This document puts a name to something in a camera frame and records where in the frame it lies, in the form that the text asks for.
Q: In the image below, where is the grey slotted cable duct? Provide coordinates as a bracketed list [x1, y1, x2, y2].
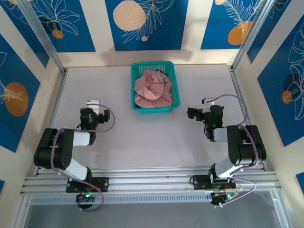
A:
[30, 195, 212, 205]

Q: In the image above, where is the aluminium table side rail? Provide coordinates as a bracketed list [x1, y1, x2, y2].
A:
[228, 66, 268, 171]
[35, 67, 69, 176]

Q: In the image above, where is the aluminium corner post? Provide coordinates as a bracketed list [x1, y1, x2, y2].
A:
[230, 0, 279, 72]
[18, 0, 67, 75]

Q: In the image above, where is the pink t-shirt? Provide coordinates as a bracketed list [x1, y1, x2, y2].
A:
[133, 70, 173, 109]

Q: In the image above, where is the blue poster with beige circle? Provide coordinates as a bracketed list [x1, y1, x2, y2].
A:
[105, 0, 190, 52]

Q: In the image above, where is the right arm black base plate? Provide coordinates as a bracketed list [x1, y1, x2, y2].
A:
[190, 174, 238, 191]

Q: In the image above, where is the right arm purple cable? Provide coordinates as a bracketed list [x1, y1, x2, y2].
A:
[206, 94, 259, 206]

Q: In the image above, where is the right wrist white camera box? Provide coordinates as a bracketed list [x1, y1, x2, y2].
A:
[201, 96, 215, 114]

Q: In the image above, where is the aluminium rail frame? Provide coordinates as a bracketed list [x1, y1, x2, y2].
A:
[20, 166, 283, 198]

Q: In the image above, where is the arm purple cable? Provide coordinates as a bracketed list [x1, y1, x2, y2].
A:
[206, 94, 259, 206]
[51, 104, 116, 212]

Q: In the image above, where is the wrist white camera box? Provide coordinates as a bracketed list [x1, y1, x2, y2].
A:
[201, 96, 215, 114]
[85, 99, 99, 115]

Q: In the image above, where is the blue floral wall poster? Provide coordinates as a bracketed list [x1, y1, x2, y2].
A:
[247, 0, 292, 64]
[0, 0, 50, 69]
[28, 0, 96, 53]
[257, 14, 304, 148]

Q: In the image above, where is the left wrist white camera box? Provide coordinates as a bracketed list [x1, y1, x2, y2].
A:
[85, 99, 99, 115]

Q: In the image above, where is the blue poster with orange circle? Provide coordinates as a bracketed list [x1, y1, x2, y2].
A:
[0, 33, 41, 153]
[200, 0, 266, 50]

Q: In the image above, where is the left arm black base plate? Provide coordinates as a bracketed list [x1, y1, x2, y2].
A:
[66, 177, 110, 193]

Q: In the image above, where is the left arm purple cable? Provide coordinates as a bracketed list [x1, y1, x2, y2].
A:
[51, 104, 116, 212]

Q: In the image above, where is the teal plastic basket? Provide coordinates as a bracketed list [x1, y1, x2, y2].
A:
[131, 61, 181, 116]

